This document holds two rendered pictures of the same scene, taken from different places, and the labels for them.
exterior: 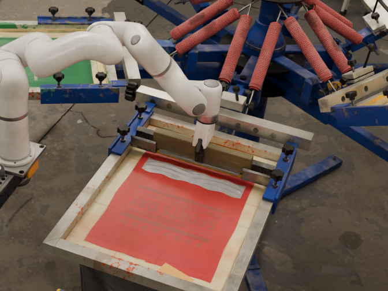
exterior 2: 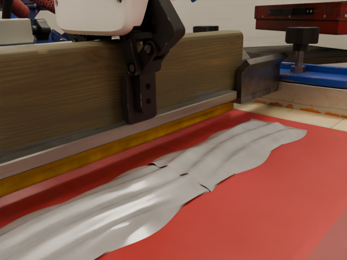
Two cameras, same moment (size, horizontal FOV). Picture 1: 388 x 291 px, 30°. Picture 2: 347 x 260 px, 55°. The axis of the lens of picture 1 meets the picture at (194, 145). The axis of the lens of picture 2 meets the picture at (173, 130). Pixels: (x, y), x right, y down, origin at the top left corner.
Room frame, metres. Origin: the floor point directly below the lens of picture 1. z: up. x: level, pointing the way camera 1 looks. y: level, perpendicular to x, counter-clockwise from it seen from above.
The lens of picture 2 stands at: (1.84, 0.20, 1.08)
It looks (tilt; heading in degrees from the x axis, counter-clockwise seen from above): 19 degrees down; 298
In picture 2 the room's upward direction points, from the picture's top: 1 degrees counter-clockwise
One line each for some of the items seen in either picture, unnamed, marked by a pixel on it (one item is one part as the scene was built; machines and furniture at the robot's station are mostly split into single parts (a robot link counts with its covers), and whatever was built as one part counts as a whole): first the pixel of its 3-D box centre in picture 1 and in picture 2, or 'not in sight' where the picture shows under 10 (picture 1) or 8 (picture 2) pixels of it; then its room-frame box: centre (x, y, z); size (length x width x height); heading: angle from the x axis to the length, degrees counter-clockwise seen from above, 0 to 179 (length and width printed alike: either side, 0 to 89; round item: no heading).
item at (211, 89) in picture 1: (197, 96); not in sight; (2.01, 0.01, 1.25); 0.15 x 0.10 x 0.11; 117
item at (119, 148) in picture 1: (131, 135); not in sight; (2.12, 0.23, 0.97); 0.30 x 0.05 x 0.07; 165
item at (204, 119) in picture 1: (208, 112); not in sight; (2.02, -0.03, 1.18); 0.09 x 0.07 x 0.03; 165
